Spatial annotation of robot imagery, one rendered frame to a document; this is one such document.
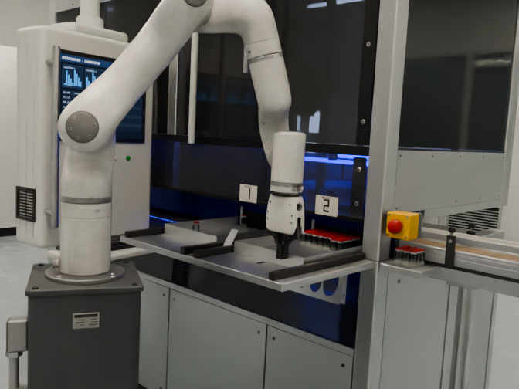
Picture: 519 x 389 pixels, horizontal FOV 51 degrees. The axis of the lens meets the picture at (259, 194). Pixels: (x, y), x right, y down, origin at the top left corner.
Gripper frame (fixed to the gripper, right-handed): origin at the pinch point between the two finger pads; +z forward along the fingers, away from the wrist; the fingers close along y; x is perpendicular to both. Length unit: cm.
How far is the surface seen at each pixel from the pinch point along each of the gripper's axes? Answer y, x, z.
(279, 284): -10.3, 12.2, 4.6
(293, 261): -2.5, -1.7, 2.4
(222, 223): 53, -28, 3
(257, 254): 10.5, -1.7, 3.1
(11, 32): 544, -151, -129
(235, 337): 43, -28, 44
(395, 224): -19.2, -24.1, -8.1
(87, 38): 88, 9, -61
